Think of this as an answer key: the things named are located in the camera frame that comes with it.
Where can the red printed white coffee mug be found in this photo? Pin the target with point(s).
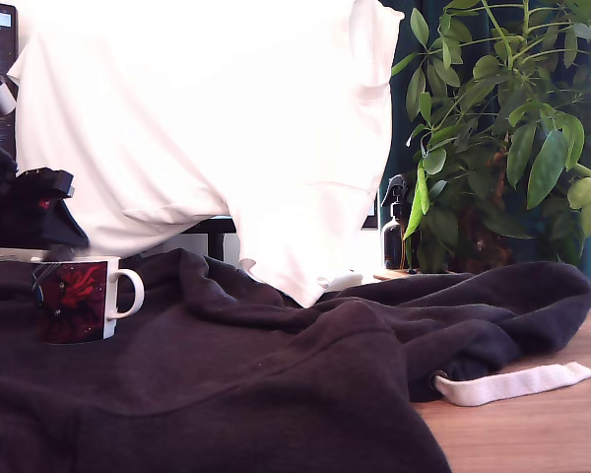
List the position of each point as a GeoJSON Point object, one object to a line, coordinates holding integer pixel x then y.
{"type": "Point", "coordinates": [79, 300]}

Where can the white t-shirt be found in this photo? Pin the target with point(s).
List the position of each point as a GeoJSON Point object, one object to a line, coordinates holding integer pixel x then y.
{"type": "Point", "coordinates": [202, 113]}

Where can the dark hooded sweatshirt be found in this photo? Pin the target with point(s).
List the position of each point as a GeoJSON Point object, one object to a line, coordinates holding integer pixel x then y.
{"type": "Point", "coordinates": [256, 384]}

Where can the white plastic device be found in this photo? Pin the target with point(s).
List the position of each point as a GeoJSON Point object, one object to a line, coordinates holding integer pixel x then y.
{"type": "Point", "coordinates": [345, 282]}

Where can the dark glass spray bottle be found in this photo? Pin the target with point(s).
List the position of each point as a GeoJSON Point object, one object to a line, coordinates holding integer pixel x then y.
{"type": "Point", "coordinates": [393, 236]}

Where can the wooden board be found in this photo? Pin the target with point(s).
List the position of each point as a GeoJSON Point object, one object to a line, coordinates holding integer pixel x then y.
{"type": "Point", "coordinates": [394, 274]}

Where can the green leafy houseplant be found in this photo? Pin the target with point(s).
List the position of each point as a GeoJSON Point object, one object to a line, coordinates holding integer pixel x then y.
{"type": "Point", "coordinates": [517, 138]}

